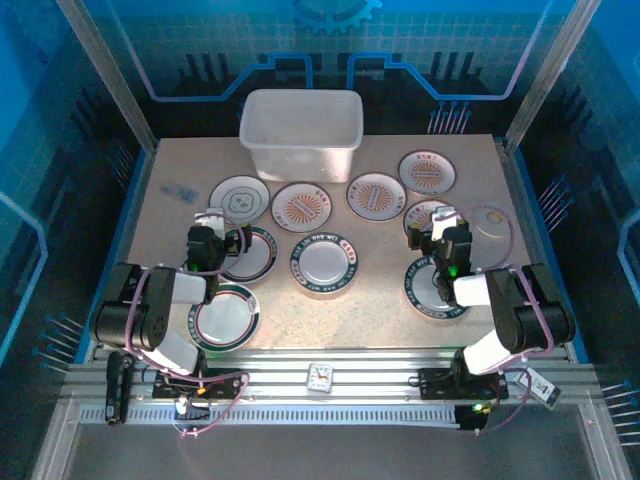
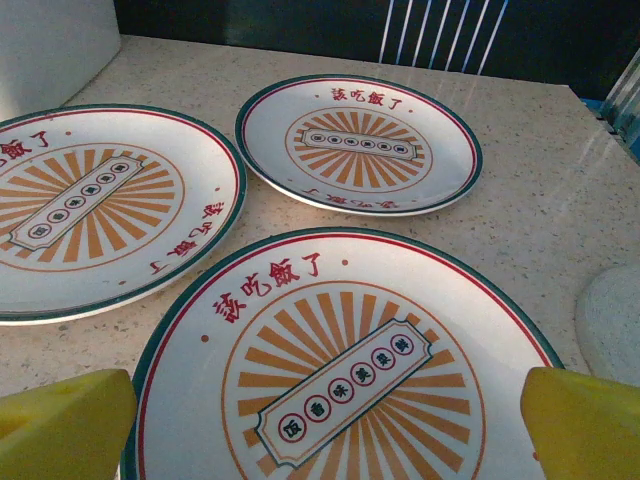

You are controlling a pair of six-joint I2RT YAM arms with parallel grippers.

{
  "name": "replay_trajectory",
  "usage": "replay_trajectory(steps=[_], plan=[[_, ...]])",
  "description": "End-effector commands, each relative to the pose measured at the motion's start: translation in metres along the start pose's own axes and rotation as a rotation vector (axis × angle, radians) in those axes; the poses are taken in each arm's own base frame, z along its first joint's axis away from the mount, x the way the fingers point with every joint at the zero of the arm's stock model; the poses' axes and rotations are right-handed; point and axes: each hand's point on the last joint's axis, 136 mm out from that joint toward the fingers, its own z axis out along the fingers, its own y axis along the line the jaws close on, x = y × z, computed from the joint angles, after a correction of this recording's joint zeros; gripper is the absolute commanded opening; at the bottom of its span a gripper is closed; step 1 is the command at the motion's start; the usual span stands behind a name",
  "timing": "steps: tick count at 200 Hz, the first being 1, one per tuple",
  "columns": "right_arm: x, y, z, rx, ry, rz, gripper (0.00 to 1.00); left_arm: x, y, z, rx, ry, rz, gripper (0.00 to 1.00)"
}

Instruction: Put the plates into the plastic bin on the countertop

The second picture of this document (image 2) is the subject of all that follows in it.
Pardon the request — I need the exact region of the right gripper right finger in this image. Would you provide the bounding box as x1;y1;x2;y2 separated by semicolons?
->
519;366;640;480

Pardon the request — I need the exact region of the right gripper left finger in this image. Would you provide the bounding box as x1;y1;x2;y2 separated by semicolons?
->
0;368;138;480

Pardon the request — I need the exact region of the orange sunburst plate teal rim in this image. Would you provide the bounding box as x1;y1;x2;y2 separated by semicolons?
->
234;74;484;217
121;227;566;480
0;103;248;326

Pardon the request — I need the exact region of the white plastic bin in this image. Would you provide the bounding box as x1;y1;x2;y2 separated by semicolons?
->
0;0;122;121

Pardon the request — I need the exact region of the white round disc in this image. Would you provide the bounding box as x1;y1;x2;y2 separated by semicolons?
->
574;264;640;389

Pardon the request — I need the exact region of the aluminium enclosure post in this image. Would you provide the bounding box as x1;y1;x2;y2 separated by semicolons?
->
597;49;640;166

